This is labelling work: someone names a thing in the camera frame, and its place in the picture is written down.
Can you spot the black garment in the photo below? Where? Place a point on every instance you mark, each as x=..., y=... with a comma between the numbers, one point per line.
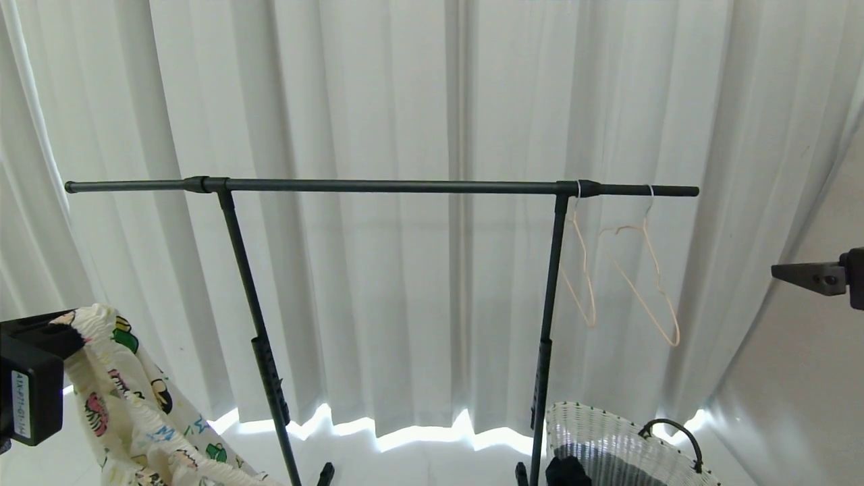
x=567, y=472

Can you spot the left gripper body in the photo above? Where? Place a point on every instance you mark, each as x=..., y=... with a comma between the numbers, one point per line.
x=30, y=398

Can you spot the pink clothes hanger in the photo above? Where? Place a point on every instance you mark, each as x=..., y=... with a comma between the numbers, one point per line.
x=646, y=226
x=593, y=307

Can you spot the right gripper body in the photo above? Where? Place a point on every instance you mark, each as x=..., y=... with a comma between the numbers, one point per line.
x=856, y=280

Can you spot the cream printed garment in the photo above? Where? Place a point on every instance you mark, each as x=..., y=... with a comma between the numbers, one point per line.
x=135, y=418

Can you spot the white laundry basket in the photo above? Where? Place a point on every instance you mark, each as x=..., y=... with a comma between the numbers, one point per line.
x=607, y=432

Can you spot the white curtain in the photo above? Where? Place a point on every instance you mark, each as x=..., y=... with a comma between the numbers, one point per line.
x=378, y=101

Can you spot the black clothes rack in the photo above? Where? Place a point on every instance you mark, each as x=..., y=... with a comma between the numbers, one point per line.
x=405, y=185

